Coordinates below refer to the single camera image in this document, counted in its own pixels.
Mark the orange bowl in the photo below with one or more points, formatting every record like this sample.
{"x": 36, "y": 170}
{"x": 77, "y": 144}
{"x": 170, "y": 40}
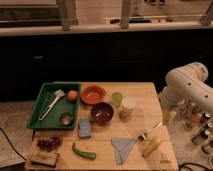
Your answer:
{"x": 92, "y": 94}

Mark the brown wooden block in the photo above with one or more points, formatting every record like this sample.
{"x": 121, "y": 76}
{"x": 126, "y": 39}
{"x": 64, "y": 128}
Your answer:
{"x": 44, "y": 158}

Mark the yellow corn cob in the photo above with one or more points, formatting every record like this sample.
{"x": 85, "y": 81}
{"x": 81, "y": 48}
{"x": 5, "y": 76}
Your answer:
{"x": 153, "y": 145}

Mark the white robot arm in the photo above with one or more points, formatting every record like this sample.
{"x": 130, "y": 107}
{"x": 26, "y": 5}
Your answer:
{"x": 186, "y": 83}

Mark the green plastic tray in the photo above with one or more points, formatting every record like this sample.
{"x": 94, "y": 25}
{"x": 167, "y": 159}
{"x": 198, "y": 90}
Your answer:
{"x": 45, "y": 97}

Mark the white dish brush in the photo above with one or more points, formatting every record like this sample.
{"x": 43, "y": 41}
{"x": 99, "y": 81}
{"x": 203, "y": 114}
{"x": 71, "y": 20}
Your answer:
{"x": 58, "y": 95}

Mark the green chili pepper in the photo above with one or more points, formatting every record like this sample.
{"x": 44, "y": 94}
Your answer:
{"x": 84, "y": 154}

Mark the small metal cup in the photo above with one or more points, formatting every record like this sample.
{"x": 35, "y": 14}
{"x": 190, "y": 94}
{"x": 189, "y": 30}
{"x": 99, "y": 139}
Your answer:
{"x": 65, "y": 118}

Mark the bunch of dark grapes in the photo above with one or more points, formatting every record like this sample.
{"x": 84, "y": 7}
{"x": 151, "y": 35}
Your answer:
{"x": 49, "y": 144}

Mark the orange fruit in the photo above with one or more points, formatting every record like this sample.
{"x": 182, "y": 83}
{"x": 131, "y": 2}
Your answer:
{"x": 72, "y": 95}

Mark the dark purple bowl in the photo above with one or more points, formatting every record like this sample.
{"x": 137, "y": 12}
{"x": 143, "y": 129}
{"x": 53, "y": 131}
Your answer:
{"x": 102, "y": 113}

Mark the light blue towel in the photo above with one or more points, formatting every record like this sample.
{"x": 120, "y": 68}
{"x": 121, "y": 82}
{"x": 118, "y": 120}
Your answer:
{"x": 122, "y": 148}

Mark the light green cup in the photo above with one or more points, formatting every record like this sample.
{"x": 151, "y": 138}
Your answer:
{"x": 116, "y": 98}

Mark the blue sponge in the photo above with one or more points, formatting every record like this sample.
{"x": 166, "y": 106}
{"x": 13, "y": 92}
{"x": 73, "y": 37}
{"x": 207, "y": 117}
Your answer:
{"x": 84, "y": 129}

